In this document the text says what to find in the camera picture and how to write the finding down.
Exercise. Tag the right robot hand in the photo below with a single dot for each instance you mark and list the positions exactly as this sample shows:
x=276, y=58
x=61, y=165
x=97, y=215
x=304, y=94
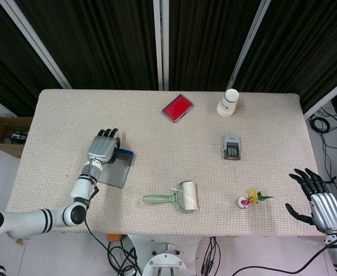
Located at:
x=326, y=212

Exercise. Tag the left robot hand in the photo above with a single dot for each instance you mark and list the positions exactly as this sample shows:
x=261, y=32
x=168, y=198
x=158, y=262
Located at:
x=101, y=149

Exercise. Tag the grey dustpan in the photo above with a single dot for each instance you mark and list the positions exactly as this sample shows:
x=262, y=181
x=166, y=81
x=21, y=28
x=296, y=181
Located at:
x=114, y=175

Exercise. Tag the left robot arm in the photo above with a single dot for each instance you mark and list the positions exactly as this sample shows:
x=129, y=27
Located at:
x=27, y=222

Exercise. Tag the round white robot base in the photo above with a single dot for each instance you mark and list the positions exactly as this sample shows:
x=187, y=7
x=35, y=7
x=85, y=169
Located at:
x=164, y=263

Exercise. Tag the red ink pad case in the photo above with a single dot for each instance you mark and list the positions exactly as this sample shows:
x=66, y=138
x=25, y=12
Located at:
x=177, y=108

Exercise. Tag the beige woven tablecloth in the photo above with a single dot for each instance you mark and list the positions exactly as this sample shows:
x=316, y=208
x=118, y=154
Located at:
x=168, y=161

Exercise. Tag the colourful feather shuttlecock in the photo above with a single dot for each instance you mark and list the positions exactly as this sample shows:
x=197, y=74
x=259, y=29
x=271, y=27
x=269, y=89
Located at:
x=243, y=202

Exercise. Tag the orange plastic piece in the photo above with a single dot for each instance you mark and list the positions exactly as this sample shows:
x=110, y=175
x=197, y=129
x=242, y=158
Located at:
x=113, y=238

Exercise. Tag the green lint roller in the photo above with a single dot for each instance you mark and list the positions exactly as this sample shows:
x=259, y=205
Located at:
x=190, y=195

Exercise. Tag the cardboard box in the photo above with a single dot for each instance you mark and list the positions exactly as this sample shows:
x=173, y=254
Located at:
x=1, y=129

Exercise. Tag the black pleated curtain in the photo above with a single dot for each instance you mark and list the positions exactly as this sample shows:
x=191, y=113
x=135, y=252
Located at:
x=105, y=43

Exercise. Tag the grey date stamp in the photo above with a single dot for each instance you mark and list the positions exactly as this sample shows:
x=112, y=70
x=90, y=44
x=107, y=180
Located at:
x=231, y=145

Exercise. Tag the white bottle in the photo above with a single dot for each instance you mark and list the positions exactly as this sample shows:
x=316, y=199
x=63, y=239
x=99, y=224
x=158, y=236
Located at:
x=227, y=103

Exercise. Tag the white upright frame post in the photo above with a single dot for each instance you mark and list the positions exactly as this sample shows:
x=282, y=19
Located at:
x=160, y=43

